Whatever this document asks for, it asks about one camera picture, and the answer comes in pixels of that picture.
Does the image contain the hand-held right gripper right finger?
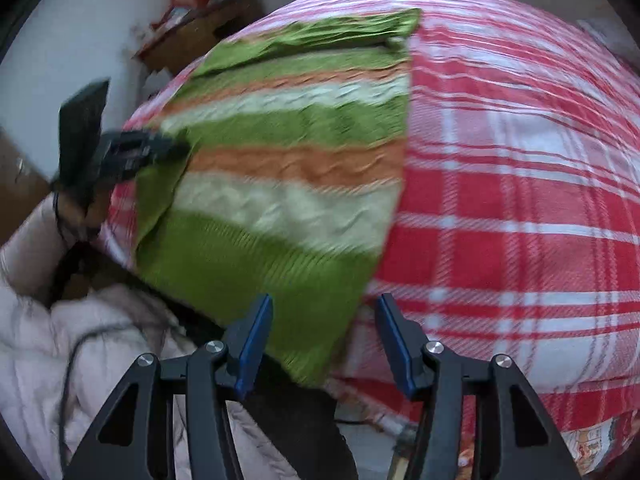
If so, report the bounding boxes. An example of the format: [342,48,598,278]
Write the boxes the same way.
[375,292,583,480]

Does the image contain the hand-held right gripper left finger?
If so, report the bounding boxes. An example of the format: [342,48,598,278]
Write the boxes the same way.
[62,294,275,480]

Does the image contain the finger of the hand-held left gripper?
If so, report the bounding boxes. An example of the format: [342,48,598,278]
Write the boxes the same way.
[102,128,192,161]
[105,157,152,182]

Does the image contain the green striped knit sweater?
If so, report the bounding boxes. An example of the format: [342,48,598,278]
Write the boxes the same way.
[132,7,422,389]

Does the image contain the brown board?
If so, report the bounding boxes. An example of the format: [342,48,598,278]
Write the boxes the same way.
[0,127,52,247]

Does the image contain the dark trousers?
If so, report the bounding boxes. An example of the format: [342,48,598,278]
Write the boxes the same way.
[185,305,359,480]

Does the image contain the brown wooden desk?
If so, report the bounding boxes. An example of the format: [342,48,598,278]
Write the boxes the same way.
[134,0,264,75]

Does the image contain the pale pink padded jacket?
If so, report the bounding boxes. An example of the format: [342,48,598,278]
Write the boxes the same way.
[0,280,301,480]

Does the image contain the red plaid bed sheet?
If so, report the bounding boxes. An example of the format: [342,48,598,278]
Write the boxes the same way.
[100,0,640,461]

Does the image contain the cartoon printed bed skirt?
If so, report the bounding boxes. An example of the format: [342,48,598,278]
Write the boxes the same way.
[457,407,640,480]

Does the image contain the black cable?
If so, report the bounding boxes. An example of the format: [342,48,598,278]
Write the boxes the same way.
[56,326,147,480]

